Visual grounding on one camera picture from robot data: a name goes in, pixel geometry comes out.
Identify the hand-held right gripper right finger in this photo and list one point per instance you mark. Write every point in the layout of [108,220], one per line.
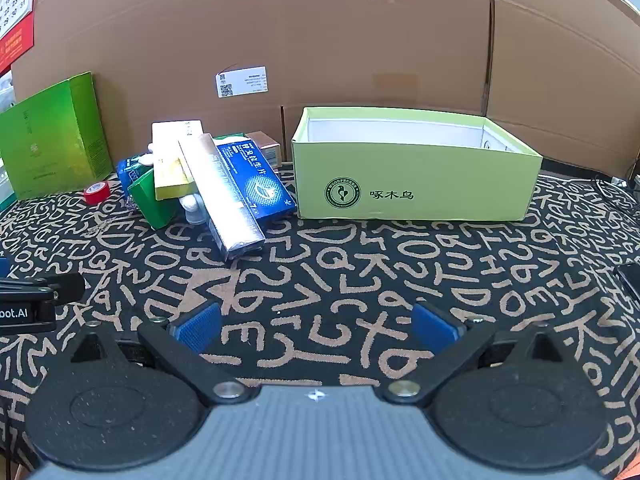
[432,322]

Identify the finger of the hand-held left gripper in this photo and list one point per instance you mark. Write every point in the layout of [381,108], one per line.
[60,287]

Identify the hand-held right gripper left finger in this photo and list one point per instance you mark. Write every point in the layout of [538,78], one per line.
[200,329]

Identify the light green shoebox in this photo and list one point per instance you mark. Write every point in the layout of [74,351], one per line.
[425,180]

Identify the small brown box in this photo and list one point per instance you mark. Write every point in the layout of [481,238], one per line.
[265,147]

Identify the red tape roll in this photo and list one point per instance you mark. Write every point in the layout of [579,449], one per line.
[95,199]

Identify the small white bottle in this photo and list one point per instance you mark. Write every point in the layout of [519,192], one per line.
[195,210]

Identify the green flat box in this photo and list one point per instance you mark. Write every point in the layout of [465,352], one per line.
[152,202]

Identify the long silver box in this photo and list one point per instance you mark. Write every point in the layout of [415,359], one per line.
[225,200]

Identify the blue green printed packet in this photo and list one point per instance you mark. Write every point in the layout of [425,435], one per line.
[131,175]

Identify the tall green box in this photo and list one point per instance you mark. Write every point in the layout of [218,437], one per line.
[45,145]

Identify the blue medicine box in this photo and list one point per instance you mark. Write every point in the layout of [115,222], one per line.
[265,185]

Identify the white yellow box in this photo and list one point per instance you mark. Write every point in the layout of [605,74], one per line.
[167,155]

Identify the black flat device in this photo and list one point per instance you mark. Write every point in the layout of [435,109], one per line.
[631,275]

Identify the white power adapter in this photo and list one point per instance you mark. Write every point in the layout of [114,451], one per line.
[620,181]

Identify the white shipping label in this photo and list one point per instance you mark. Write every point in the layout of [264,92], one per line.
[242,82]

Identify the large cardboard panel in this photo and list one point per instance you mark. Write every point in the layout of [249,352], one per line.
[175,35]
[560,60]

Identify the red white wall calendar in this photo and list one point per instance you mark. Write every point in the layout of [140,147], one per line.
[17,0]

